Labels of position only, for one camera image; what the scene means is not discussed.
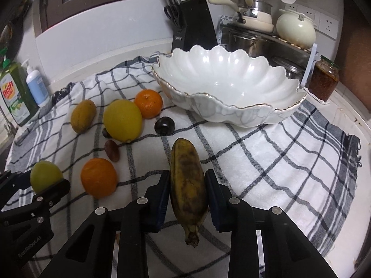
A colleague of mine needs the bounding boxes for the brown wooden cutting board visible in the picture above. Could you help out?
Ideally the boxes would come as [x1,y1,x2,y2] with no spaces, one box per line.
[335,0,370,109]

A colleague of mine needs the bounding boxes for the white scalloped ceramic bowl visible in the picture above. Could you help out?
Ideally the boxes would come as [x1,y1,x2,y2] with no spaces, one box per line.
[152,45,306,128]

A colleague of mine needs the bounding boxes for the green apple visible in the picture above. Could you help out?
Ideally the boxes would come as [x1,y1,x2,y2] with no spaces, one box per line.
[30,161,64,194]

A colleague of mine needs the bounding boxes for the checkered white-grey kitchen towel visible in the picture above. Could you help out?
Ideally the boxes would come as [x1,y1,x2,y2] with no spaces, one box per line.
[6,56,360,274]

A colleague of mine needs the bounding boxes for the dark purple plum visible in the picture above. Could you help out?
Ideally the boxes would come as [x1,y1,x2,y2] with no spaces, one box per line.
[154,117,175,136]

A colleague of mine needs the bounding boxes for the small orange mandarin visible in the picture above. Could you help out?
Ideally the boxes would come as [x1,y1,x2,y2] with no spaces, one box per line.
[134,89,163,119]

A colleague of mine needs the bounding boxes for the green dish soap bottle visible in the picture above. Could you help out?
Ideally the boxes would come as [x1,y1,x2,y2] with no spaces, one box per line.
[1,48,38,127]

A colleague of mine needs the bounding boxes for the yellow lemon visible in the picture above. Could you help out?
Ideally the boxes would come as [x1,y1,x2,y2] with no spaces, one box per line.
[103,99,143,143]

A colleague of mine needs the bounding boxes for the blue pump soap bottle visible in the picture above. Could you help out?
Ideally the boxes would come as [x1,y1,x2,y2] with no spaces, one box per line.
[22,59,50,108]

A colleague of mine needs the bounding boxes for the glass jar of sauce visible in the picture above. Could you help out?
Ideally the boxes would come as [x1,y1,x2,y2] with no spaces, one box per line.
[307,55,339,102]

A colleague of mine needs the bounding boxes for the black knife block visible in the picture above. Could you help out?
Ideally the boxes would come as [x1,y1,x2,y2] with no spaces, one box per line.
[172,0,217,51]

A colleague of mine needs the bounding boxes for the cream saucepan with handle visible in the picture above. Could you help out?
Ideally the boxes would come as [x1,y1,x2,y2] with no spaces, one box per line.
[208,0,274,33]

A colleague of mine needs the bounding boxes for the yellow-brown mango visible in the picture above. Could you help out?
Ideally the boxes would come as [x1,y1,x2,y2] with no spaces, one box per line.
[70,100,96,134]

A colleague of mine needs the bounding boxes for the black-handled scissors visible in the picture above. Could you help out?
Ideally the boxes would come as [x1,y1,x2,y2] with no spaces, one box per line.
[163,4,185,28]

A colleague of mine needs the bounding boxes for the metal corner shelf rack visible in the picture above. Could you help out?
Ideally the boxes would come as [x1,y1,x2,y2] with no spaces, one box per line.
[218,14,332,105]

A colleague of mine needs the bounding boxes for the small dark grape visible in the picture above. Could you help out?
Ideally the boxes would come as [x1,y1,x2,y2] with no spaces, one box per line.
[102,128,112,139]

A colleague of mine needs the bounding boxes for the white wall power outlets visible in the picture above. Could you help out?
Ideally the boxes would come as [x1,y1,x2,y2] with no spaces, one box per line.
[285,3,339,40]

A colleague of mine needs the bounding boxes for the brown-red date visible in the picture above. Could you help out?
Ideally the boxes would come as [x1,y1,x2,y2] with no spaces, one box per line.
[104,140,120,162]

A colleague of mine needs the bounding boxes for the large stainless steel pot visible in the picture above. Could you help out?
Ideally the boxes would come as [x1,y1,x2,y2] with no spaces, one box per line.
[221,28,272,57]

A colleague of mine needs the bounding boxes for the steel pot lid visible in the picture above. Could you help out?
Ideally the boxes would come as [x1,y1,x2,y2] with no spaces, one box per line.
[272,56,304,80]

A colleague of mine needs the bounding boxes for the overripe yellow-brown banana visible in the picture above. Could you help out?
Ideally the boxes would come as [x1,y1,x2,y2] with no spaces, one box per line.
[170,138,208,247]

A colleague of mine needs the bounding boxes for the cream ceramic casserole pot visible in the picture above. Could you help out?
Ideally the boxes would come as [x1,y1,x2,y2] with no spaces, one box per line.
[276,9,316,50]

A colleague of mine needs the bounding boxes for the large orange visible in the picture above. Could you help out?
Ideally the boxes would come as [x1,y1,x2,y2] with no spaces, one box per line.
[80,158,118,199]

